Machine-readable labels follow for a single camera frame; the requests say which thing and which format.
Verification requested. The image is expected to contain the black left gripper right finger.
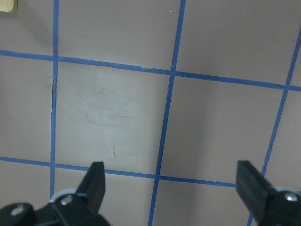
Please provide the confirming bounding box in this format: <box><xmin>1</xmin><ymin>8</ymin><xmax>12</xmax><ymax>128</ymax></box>
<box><xmin>236</xmin><ymin>160</ymin><xmax>301</xmax><ymax>221</ymax></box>

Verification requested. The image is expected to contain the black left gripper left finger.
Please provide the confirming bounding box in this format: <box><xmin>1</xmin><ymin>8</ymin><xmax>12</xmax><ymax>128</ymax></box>
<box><xmin>50</xmin><ymin>161</ymin><xmax>105</xmax><ymax>217</ymax></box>

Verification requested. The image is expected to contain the wooden cup rack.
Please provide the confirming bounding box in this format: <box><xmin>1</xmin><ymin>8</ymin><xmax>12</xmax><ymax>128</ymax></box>
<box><xmin>0</xmin><ymin>0</ymin><xmax>18</xmax><ymax>13</ymax></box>

